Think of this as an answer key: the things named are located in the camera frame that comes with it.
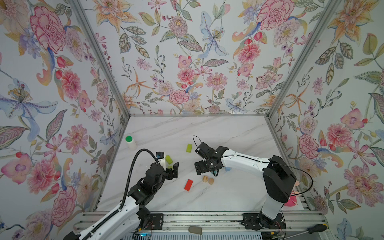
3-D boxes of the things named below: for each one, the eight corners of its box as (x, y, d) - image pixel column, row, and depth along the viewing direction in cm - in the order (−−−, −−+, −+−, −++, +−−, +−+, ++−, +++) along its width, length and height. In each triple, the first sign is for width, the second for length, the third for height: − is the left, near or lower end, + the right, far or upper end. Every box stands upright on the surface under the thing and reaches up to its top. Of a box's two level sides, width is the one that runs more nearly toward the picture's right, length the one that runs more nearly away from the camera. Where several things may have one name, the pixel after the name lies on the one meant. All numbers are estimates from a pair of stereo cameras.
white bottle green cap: (129, 150, 103) (124, 141, 95) (131, 144, 106) (126, 135, 98) (136, 150, 103) (131, 141, 95) (137, 144, 106) (133, 135, 98)
